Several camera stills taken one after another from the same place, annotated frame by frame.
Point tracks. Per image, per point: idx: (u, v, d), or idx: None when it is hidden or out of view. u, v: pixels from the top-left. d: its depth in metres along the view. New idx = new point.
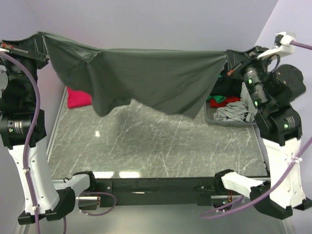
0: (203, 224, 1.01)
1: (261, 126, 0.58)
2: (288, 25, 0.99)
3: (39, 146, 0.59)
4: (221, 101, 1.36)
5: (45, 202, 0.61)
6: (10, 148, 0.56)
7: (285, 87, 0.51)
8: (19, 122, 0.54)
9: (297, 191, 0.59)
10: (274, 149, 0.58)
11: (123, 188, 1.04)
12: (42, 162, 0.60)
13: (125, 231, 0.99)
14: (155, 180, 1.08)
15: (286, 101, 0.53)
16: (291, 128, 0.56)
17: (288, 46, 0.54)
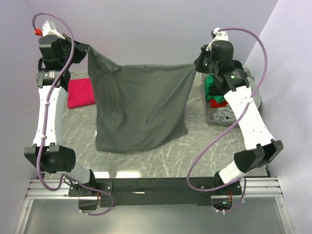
0: (203, 223, 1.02)
1: (219, 86, 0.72)
2: (291, 27, 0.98)
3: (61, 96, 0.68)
4: (221, 101, 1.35)
5: (52, 136, 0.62)
6: (41, 87, 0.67)
7: (220, 49, 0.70)
8: (53, 71, 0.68)
9: (262, 130, 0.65)
10: (233, 99, 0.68)
11: (124, 187, 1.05)
12: (59, 104, 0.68)
13: (125, 231, 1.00)
14: (155, 180, 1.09)
15: (229, 61, 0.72)
16: (238, 78, 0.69)
17: (220, 33, 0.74)
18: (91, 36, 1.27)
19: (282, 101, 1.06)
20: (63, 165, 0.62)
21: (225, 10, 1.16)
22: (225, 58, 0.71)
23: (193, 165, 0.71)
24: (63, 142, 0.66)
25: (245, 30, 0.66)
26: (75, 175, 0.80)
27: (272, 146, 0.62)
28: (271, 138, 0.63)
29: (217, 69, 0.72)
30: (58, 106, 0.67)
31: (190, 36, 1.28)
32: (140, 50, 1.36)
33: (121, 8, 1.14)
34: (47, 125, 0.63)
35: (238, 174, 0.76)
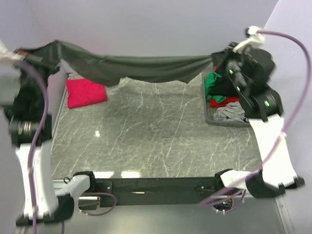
0: (203, 223, 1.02)
1: (246, 110, 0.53)
2: (291, 27, 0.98)
3: (45, 151, 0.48)
4: (221, 101, 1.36)
5: (45, 204, 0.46)
6: (18, 149, 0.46)
7: (258, 67, 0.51)
8: (28, 123, 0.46)
9: (286, 167, 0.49)
10: (258, 127, 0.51)
11: (124, 188, 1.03)
12: (46, 164, 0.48)
13: (126, 230, 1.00)
14: (155, 180, 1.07)
15: (263, 80, 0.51)
16: (272, 106, 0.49)
17: (257, 35, 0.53)
18: (91, 37, 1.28)
19: (289, 106, 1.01)
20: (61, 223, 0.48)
21: (225, 10, 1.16)
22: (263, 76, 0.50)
23: (217, 202, 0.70)
24: (58, 204, 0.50)
25: (289, 37, 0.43)
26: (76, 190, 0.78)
27: (294, 185, 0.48)
28: (294, 175, 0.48)
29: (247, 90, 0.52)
30: (45, 163, 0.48)
31: (190, 35, 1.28)
32: (140, 50, 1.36)
33: (121, 9, 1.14)
34: (36, 193, 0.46)
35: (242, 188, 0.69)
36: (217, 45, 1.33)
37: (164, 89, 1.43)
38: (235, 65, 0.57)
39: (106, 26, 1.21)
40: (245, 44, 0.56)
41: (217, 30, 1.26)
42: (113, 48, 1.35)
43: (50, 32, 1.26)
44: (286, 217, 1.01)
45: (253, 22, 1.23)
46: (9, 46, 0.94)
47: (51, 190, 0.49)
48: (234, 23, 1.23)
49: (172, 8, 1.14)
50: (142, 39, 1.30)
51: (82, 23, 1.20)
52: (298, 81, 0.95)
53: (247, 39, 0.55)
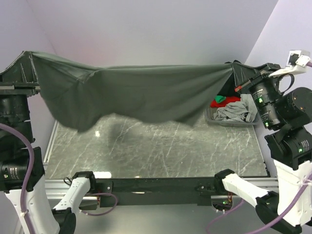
0: (204, 223, 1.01)
1: (274, 148, 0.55)
2: (291, 28, 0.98)
3: (37, 191, 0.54)
4: (221, 101, 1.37)
5: None
6: (7, 192, 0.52)
7: (302, 113, 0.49)
8: (14, 165, 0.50)
9: (306, 210, 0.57)
10: (285, 171, 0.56)
11: (124, 188, 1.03)
12: (41, 203, 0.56)
13: (126, 231, 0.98)
14: (156, 180, 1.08)
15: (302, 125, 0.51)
16: (305, 152, 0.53)
17: (303, 67, 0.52)
18: (91, 38, 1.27)
19: None
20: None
21: (225, 11, 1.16)
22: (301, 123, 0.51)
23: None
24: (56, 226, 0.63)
25: None
26: (77, 197, 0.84)
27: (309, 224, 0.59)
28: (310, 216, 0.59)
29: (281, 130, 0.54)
30: (39, 203, 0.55)
31: (190, 36, 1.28)
32: (139, 50, 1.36)
33: (120, 9, 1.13)
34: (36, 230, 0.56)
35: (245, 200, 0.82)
36: (217, 46, 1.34)
37: None
38: (269, 97, 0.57)
39: (106, 27, 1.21)
40: (286, 73, 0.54)
41: (217, 31, 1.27)
42: (114, 49, 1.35)
43: (50, 33, 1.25)
44: None
45: (253, 22, 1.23)
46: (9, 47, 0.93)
47: (48, 218, 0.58)
48: (234, 24, 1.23)
49: (173, 9, 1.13)
50: (143, 40, 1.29)
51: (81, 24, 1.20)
52: (298, 79, 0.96)
53: (291, 68, 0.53)
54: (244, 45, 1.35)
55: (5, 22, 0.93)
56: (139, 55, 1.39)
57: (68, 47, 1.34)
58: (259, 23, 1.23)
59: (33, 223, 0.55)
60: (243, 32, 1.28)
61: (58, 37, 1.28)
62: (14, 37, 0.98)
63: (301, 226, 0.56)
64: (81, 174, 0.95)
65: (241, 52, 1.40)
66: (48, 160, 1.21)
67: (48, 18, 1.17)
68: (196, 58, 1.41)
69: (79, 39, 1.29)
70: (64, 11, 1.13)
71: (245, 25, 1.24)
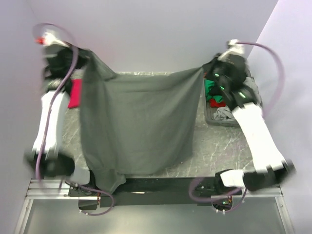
0: (203, 223, 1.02)
1: (226, 102, 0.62)
2: (292, 27, 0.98)
3: (64, 100, 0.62)
4: (221, 101, 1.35)
5: (52, 141, 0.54)
6: (45, 93, 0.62)
7: (236, 67, 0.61)
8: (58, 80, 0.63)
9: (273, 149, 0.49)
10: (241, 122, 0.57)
11: (124, 188, 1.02)
12: (67, 108, 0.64)
13: (126, 230, 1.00)
14: (155, 180, 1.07)
15: (241, 78, 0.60)
16: (248, 97, 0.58)
17: (236, 46, 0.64)
18: (92, 37, 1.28)
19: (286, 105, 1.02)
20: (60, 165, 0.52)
21: (226, 11, 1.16)
22: (239, 74, 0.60)
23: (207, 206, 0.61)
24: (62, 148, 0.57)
25: (263, 46, 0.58)
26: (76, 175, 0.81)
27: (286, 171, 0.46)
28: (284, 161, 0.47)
29: (227, 86, 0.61)
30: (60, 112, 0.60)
31: (191, 36, 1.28)
32: (139, 51, 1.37)
33: (121, 9, 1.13)
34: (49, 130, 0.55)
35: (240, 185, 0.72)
36: (218, 45, 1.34)
37: None
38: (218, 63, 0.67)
39: (107, 27, 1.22)
40: (227, 53, 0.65)
41: (218, 31, 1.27)
42: (115, 49, 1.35)
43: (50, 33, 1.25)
44: (287, 218, 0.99)
45: (253, 22, 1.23)
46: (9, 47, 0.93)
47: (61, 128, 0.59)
48: (235, 24, 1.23)
49: (174, 9, 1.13)
50: (143, 40, 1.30)
51: (82, 23, 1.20)
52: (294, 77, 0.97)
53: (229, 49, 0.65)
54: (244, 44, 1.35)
55: (5, 20, 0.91)
56: (140, 54, 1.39)
57: None
58: (259, 23, 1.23)
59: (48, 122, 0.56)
60: (243, 32, 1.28)
61: (59, 37, 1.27)
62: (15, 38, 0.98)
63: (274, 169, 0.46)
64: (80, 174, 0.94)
65: None
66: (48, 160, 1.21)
67: (48, 17, 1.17)
68: (197, 57, 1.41)
69: (79, 38, 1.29)
70: (64, 10, 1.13)
71: (245, 26, 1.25)
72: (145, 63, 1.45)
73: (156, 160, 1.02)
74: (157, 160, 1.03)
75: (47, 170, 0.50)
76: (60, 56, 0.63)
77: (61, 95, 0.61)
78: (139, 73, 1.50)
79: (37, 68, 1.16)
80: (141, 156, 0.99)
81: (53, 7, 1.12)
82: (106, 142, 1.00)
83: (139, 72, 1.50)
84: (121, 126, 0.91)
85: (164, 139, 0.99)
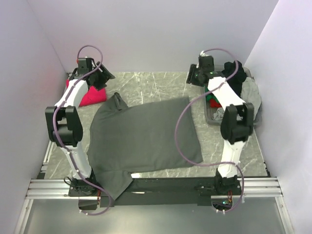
0: (203, 223, 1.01)
1: (202, 81, 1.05)
2: (293, 26, 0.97)
3: (84, 86, 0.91)
4: None
5: (71, 102, 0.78)
6: (71, 80, 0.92)
7: (203, 59, 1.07)
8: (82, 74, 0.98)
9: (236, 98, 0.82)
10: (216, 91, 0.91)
11: (124, 188, 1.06)
12: (82, 89, 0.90)
13: (126, 230, 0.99)
14: (155, 180, 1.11)
15: (208, 65, 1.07)
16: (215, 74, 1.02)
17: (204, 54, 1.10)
18: (92, 37, 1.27)
19: (286, 104, 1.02)
20: (71, 131, 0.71)
21: (226, 10, 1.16)
22: (207, 63, 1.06)
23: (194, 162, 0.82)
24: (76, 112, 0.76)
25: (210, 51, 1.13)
26: (79, 159, 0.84)
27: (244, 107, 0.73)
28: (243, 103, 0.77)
29: (201, 73, 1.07)
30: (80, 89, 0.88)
31: (191, 36, 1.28)
32: (139, 51, 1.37)
33: (121, 9, 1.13)
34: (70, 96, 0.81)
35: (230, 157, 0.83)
36: (218, 45, 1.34)
37: (164, 89, 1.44)
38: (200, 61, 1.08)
39: (106, 26, 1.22)
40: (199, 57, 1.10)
41: (218, 31, 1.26)
42: (114, 48, 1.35)
43: (50, 33, 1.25)
44: (287, 218, 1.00)
45: (253, 23, 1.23)
46: (8, 47, 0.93)
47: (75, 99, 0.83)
48: (235, 24, 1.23)
49: (174, 8, 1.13)
50: (143, 40, 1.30)
51: (81, 23, 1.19)
52: (293, 77, 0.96)
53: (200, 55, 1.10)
54: (244, 43, 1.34)
55: (5, 21, 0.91)
56: (140, 54, 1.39)
57: (68, 47, 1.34)
58: (260, 22, 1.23)
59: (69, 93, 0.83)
60: (243, 31, 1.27)
61: (59, 36, 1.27)
62: (14, 37, 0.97)
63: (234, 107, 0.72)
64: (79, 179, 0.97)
65: (240, 52, 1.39)
66: (48, 160, 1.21)
67: (48, 17, 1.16)
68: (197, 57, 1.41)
69: (79, 38, 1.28)
70: (64, 10, 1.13)
71: (245, 26, 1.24)
72: (145, 63, 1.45)
73: (160, 157, 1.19)
74: (161, 157, 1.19)
75: (62, 132, 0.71)
76: (88, 61, 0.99)
77: (83, 82, 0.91)
78: (139, 73, 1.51)
79: (37, 68, 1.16)
80: (147, 153, 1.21)
81: (53, 7, 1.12)
82: (118, 143, 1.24)
83: (139, 72, 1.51)
84: (135, 129, 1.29)
85: (166, 139, 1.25)
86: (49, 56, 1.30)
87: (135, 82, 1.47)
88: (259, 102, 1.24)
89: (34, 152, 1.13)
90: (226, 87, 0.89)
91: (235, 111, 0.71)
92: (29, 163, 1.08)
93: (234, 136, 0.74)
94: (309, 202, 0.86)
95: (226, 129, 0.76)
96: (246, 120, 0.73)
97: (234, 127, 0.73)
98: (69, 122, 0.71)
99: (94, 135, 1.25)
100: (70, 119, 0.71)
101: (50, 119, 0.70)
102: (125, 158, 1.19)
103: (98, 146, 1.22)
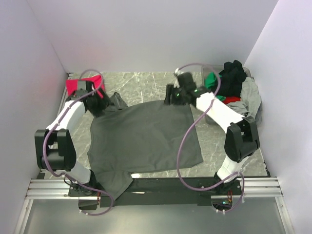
0: (203, 223, 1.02)
1: (188, 100, 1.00)
2: (293, 27, 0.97)
3: (78, 108, 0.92)
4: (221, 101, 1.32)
5: (65, 125, 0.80)
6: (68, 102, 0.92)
7: (183, 77, 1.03)
8: None
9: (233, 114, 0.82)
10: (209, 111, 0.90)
11: (124, 188, 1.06)
12: (77, 113, 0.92)
13: (126, 230, 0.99)
14: (155, 180, 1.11)
15: (190, 83, 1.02)
16: (200, 90, 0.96)
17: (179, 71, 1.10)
18: (92, 37, 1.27)
19: (286, 104, 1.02)
20: (62, 158, 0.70)
21: (226, 11, 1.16)
22: (188, 81, 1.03)
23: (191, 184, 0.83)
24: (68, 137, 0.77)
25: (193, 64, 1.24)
26: (76, 173, 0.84)
27: (244, 121, 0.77)
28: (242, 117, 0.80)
29: (185, 92, 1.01)
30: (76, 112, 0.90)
31: (191, 36, 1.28)
32: (139, 51, 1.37)
33: (121, 9, 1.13)
34: (64, 119, 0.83)
35: (233, 168, 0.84)
36: (218, 45, 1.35)
37: (164, 89, 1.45)
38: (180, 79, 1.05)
39: (106, 26, 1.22)
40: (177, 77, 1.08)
41: (218, 31, 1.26)
42: (114, 48, 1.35)
43: (50, 33, 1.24)
44: (287, 218, 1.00)
45: (253, 22, 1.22)
46: (8, 47, 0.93)
47: (70, 121, 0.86)
48: (235, 24, 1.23)
49: (173, 9, 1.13)
50: (143, 40, 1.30)
51: (81, 23, 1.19)
52: (293, 77, 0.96)
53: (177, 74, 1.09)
54: (245, 43, 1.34)
55: (4, 21, 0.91)
56: (140, 54, 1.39)
57: (68, 46, 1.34)
58: (260, 22, 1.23)
59: (64, 116, 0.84)
60: (243, 31, 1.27)
61: (59, 36, 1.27)
62: (14, 37, 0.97)
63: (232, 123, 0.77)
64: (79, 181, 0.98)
65: (240, 52, 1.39)
66: None
67: (48, 17, 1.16)
68: (197, 57, 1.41)
69: (79, 38, 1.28)
70: (64, 10, 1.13)
71: (245, 26, 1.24)
72: (145, 63, 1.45)
73: (160, 158, 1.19)
74: (161, 157, 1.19)
75: (52, 159, 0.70)
76: None
77: (80, 103, 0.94)
78: (139, 73, 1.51)
79: (37, 68, 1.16)
80: (147, 153, 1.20)
81: (53, 7, 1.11)
82: (118, 144, 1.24)
83: (139, 72, 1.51)
84: (135, 129, 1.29)
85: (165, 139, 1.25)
86: (49, 56, 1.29)
87: (135, 83, 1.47)
88: (259, 103, 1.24)
89: (34, 152, 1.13)
90: (217, 104, 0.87)
91: (238, 129, 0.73)
92: (29, 163, 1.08)
93: (243, 155, 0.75)
94: (309, 202, 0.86)
95: (231, 150, 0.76)
96: (252, 135, 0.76)
97: (242, 146, 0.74)
98: (60, 148, 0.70)
99: (95, 136, 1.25)
100: (62, 142, 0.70)
101: (41, 144, 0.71)
102: (125, 159, 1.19)
103: (99, 146, 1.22)
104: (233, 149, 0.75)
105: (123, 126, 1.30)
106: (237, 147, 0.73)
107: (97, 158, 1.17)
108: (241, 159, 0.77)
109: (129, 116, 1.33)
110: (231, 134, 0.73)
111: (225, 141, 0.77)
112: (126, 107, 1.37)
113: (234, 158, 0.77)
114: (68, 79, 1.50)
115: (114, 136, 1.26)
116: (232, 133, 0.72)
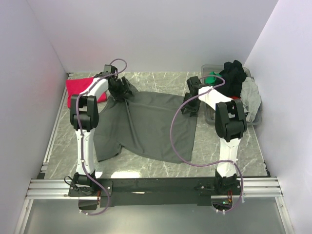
0: (203, 223, 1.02)
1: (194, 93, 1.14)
2: (292, 28, 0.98)
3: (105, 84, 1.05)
4: None
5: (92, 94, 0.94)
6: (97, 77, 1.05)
7: (190, 80, 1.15)
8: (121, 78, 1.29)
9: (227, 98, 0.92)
10: (207, 100, 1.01)
11: (123, 188, 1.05)
12: (104, 86, 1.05)
13: (126, 230, 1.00)
14: (156, 180, 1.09)
15: (196, 81, 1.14)
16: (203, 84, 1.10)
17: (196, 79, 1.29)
18: (92, 37, 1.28)
19: (287, 104, 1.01)
20: (89, 119, 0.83)
21: (226, 11, 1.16)
22: (195, 81, 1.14)
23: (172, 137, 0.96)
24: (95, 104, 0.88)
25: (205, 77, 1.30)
26: (86, 152, 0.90)
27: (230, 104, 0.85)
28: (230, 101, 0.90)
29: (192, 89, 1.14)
30: (103, 85, 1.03)
31: (190, 36, 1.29)
32: (139, 52, 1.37)
33: (121, 10, 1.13)
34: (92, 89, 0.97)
35: (228, 157, 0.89)
36: (218, 45, 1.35)
37: (164, 89, 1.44)
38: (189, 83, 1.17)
39: (106, 27, 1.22)
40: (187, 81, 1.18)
41: (218, 31, 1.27)
42: (114, 49, 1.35)
43: (49, 33, 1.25)
44: (287, 218, 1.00)
45: (253, 22, 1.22)
46: (8, 47, 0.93)
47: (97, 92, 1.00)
48: (234, 24, 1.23)
49: (173, 9, 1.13)
50: (143, 40, 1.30)
51: (81, 23, 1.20)
52: (294, 79, 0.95)
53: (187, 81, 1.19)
54: (245, 43, 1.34)
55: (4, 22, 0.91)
56: (139, 54, 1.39)
57: (68, 47, 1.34)
58: (260, 22, 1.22)
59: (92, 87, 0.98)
60: (243, 32, 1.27)
61: (59, 37, 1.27)
62: (14, 37, 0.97)
63: (223, 104, 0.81)
64: (81, 175, 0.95)
65: (240, 52, 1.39)
66: (48, 160, 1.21)
67: (48, 18, 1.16)
68: (197, 57, 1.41)
69: (79, 37, 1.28)
70: (64, 11, 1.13)
71: (245, 26, 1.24)
72: (145, 63, 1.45)
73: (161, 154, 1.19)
74: (152, 146, 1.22)
75: (81, 118, 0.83)
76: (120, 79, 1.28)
77: (105, 80, 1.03)
78: (139, 73, 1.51)
79: (37, 68, 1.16)
80: (142, 139, 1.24)
81: (54, 8, 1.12)
82: (123, 121, 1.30)
83: (139, 72, 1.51)
84: (135, 120, 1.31)
85: (164, 138, 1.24)
86: (49, 56, 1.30)
87: (135, 82, 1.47)
88: (259, 103, 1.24)
89: (33, 152, 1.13)
90: (214, 92, 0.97)
91: (224, 106, 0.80)
92: (29, 163, 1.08)
93: (229, 131, 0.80)
94: (309, 202, 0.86)
95: (220, 127, 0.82)
96: (238, 115, 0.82)
97: (229, 123, 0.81)
98: (88, 110, 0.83)
99: (108, 103, 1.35)
100: (91, 107, 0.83)
101: (73, 107, 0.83)
102: (123, 135, 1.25)
103: (109, 113, 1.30)
104: (220, 126, 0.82)
105: (129, 107, 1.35)
106: (223, 123, 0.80)
107: (103, 121, 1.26)
108: (229, 138, 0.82)
109: (139, 102, 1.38)
110: (218, 110, 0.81)
111: (216, 118, 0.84)
112: (136, 93, 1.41)
113: (222, 135, 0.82)
114: (68, 79, 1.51)
115: (121, 114, 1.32)
116: (219, 108, 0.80)
